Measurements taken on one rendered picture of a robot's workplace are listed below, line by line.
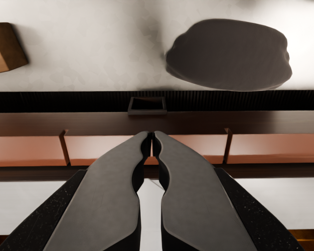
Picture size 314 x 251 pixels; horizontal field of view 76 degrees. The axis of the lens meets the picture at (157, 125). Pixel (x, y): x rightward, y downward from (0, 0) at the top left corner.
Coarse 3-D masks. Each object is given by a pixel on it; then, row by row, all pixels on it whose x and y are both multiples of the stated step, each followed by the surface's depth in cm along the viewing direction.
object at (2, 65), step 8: (0, 24) 27; (8, 24) 29; (0, 32) 27; (8, 32) 28; (0, 40) 27; (8, 40) 28; (16, 40) 30; (0, 48) 26; (8, 48) 28; (16, 48) 29; (0, 56) 26; (8, 56) 28; (16, 56) 29; (24, 56) 31; (0, 64) 27; (8, 64) 27; (16, 64) 29; (24, 64) 31; (0, 72) 28
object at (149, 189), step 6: (144, 180) 22; (150, 180) 22; (144, 186) 22; (150, 186) 22; (156, 186) 22; (138, 192) 23; (144, 192) 23; (150, 192) 23; (156, 192) 23; (162, 192) 23
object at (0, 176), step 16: (0, 176) 22; (16, 176) 22; (32, 176) 22; (48, 176) 22; (64, 176) 22; (144, 176) 22; (240, 176) 22; (256, 176) 22; (272, 176) 22; (288, 176) 22; (304, 176) 22
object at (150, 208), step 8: (144, 200) 23; (152, 200) 23; (160, 200) 23; (144, 208) 24; (152, 208) 24; (160, 208) 24; (144, 216) 25; (152, 216) 25; (160, 216) 25; (144, 224) 25; (152, 224) 25; (160, 224) 25
